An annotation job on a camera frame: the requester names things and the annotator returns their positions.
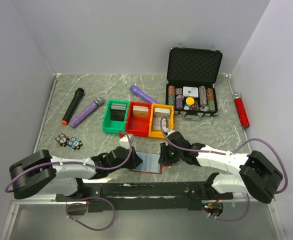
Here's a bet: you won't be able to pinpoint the purple plastic toy microphone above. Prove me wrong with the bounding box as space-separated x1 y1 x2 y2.
129 85 158 104

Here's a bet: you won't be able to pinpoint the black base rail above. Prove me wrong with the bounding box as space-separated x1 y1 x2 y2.
55 181 233 211

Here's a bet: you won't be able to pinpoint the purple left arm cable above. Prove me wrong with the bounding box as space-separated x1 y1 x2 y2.
5 130 133 193

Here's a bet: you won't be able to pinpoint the black poker chip case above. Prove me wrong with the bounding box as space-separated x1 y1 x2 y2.
165 47 223 121

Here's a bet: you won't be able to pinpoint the blue owl card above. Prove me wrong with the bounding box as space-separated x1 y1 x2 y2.
67 137 83 150

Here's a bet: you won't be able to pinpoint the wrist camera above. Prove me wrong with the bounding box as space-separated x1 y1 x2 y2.
119 133 134 149
161 127 175 137

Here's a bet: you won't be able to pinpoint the green plastic card bin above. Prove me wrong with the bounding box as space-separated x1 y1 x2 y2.
102 99 130 134

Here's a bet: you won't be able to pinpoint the white playing card deck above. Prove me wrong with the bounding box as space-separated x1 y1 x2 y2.
182 86 199 98

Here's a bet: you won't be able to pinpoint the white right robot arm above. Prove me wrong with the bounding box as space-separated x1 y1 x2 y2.
159 129 287 204

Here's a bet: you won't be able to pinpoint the black toy microphone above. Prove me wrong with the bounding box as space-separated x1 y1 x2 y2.
61 87 85 125

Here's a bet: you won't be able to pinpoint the red owl card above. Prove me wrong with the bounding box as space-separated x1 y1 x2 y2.
55 133 70 147

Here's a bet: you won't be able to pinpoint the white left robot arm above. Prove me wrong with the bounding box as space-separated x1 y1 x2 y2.
5 146 143 201

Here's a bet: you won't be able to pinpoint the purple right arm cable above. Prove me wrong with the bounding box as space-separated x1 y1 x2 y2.
159 115 289 194

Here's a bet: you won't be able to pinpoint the red leather card holder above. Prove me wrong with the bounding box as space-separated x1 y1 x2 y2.
130 152 171 175

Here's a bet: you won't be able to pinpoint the yellow poker dealer chip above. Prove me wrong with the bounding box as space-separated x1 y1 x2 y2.
185 97 195 106

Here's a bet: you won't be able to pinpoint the red plastic card bin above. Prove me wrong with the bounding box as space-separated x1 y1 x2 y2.
125 101 152 137

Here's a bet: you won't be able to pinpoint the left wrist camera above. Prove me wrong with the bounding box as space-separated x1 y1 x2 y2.
119 133 134 149

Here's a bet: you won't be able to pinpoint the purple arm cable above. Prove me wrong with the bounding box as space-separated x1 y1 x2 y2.
159 115 289 194
5 130 133 193

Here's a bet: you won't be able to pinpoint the purple glitter toy microphone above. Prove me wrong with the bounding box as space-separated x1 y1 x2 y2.
69 96 105 128

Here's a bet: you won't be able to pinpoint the yellow plastic card bin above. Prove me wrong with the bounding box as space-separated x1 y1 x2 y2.
148 103 175 139

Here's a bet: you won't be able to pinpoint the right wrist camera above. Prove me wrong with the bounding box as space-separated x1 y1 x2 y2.
161 127 175 137

